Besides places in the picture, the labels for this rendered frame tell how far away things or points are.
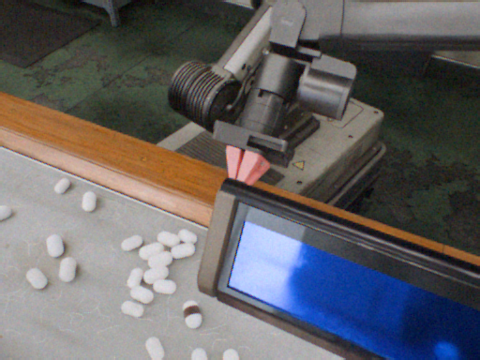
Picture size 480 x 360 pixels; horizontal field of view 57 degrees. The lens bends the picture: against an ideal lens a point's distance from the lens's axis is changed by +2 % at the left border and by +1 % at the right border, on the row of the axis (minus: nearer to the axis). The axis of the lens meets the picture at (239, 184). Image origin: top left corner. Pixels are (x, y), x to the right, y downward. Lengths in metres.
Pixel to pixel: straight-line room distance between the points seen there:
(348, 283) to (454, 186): 1.76
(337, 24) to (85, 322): 0.51
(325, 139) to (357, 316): 1.06
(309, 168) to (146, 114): 1.18
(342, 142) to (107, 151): 0.71
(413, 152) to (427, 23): 1.52
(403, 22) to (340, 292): 0.40
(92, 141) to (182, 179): 0.20
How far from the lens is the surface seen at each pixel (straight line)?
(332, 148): 1.28
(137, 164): 0.80
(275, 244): 0.26
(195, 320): 0.61
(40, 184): 0.85
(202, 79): 0.95
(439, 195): 1.93
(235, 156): 0.56
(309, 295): 0.26
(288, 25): 0.58
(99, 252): 0.72
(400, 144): 2.11
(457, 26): 0.60
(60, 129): 0.92
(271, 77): 0.58
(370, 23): 0.59
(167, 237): 0.68
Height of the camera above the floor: 1.30
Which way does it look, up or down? 46 degrees down
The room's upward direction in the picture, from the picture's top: straight up
